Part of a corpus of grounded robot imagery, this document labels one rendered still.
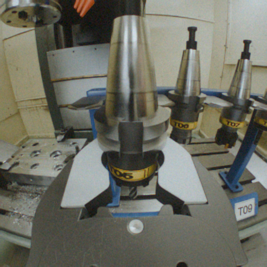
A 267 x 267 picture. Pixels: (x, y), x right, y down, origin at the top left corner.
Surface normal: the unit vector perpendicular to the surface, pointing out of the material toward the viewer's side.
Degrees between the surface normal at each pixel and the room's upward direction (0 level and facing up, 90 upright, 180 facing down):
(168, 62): 90
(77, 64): 90
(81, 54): 90
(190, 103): 90
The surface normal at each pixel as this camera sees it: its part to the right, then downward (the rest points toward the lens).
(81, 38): 0.04, 0.46
